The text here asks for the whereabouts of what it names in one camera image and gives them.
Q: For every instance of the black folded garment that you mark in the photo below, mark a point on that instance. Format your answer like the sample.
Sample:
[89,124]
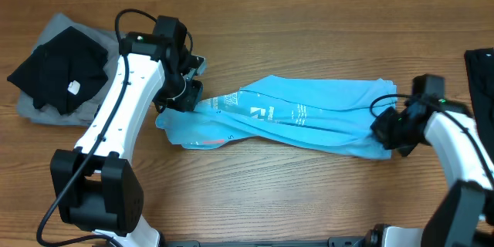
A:
[64,72]

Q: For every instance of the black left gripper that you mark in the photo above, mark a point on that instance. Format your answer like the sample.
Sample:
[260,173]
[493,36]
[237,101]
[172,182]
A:
[194,87]

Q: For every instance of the grey folded garment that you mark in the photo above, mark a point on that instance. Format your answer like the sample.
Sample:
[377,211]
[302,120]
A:
[85,113]

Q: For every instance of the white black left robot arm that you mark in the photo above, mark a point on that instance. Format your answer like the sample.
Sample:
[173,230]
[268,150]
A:
[95,185]

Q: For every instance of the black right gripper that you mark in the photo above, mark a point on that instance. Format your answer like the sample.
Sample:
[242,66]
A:
[380,128]

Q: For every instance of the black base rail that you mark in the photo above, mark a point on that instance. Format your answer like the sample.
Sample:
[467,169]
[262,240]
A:
[348,241]

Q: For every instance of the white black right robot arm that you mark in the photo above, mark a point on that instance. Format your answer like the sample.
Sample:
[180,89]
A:
[449,128]

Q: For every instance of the light blue t-shirt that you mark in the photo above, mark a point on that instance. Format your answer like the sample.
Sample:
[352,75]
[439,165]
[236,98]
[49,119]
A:
[334,116]

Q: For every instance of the black garment pile at right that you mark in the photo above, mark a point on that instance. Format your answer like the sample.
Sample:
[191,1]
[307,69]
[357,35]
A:
[479,67]

